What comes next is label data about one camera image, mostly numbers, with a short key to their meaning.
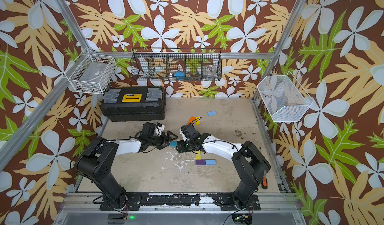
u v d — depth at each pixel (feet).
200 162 2.86
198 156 2.90
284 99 2.75
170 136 2.76
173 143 3.00
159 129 2.60
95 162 1.55
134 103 3.20
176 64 3.19
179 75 3.07
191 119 3.54
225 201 2.42
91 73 2.81
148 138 2.52
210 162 2.84
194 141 2.23
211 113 3.65
